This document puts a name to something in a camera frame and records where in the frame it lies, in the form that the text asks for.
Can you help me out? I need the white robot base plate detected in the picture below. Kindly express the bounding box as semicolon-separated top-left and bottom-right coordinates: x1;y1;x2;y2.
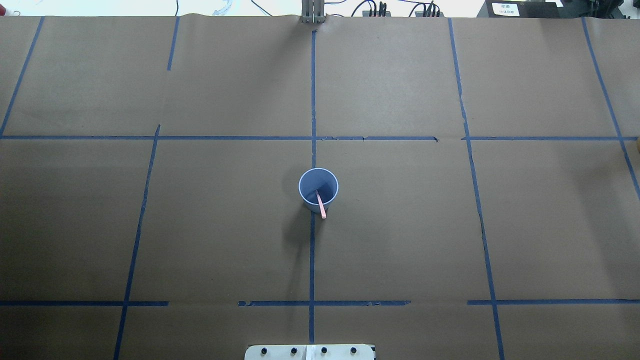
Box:
244;343;377;360

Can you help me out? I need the aluminium frame post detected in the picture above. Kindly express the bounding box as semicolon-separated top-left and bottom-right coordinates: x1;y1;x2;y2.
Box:
300;0;326;24

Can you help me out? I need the brown paper table mat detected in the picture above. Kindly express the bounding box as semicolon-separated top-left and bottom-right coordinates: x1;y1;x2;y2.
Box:
1;14;639;360

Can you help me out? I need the black box with label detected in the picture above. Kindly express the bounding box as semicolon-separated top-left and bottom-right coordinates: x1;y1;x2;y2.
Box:
476;0;561;19

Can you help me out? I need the blue plastic cup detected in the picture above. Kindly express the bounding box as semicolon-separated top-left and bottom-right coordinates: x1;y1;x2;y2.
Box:
298;167;339;214

